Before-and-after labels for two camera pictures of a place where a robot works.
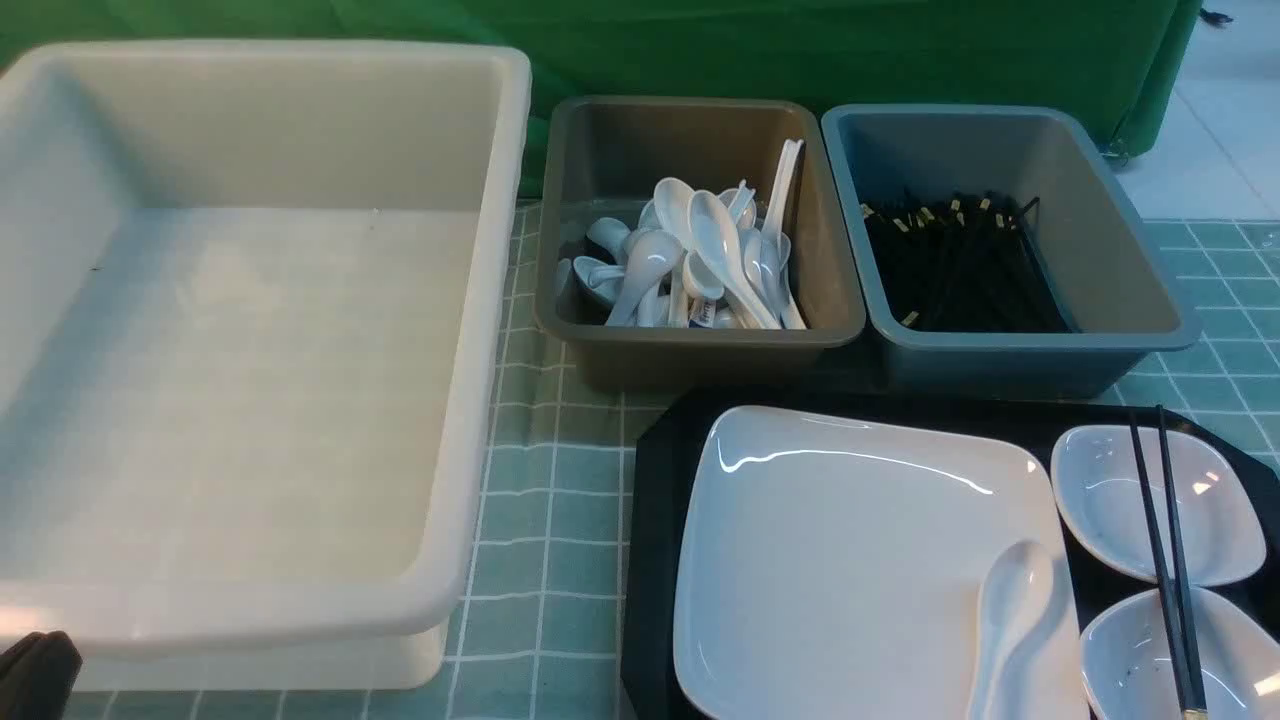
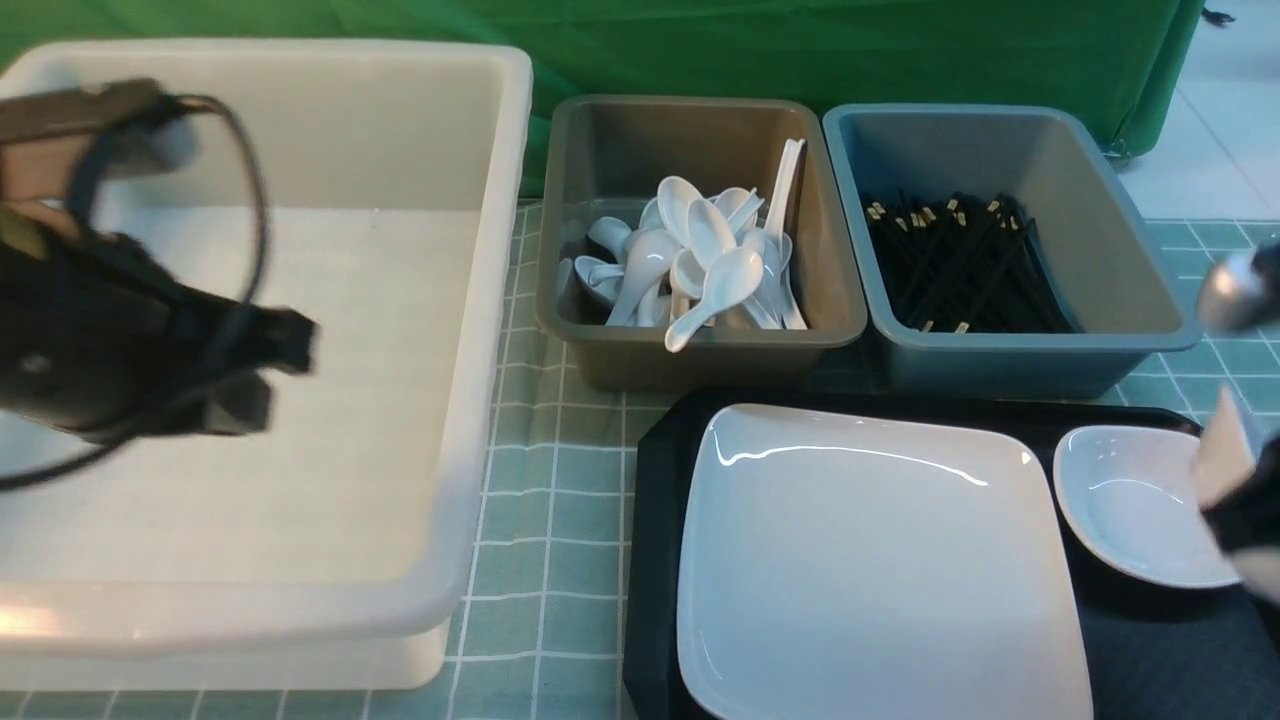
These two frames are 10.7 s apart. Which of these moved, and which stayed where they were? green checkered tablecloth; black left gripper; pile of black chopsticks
Moved: black left gripper
Stayed: green checkered tablecloth; pile of black chopsticks
